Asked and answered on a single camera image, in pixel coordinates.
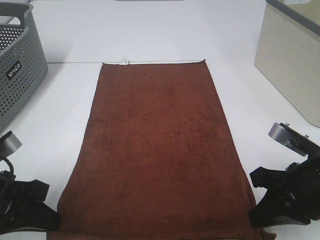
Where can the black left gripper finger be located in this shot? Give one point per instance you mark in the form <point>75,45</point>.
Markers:
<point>35,190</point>
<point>34,216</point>

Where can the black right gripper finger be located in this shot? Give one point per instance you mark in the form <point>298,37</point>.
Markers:
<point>276,210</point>
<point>275,180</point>

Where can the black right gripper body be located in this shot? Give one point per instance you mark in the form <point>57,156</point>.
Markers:
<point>302,188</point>

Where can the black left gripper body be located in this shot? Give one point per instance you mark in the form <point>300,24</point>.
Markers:
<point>13,193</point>

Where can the brown towel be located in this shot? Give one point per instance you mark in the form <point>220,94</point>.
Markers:
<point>157,162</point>

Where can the grey perforated plastic basket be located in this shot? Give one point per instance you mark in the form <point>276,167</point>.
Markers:
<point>23,65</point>

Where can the beige storage box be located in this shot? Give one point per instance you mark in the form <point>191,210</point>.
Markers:
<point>288,53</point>

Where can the white towel label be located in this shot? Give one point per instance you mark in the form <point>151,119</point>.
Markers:
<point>124,62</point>

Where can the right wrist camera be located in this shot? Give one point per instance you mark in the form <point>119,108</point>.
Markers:
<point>293,140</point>

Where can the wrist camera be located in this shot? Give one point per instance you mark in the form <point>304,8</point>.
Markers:
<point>9,144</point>
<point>293,140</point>

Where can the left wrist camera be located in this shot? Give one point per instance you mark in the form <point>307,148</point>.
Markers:
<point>9,144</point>

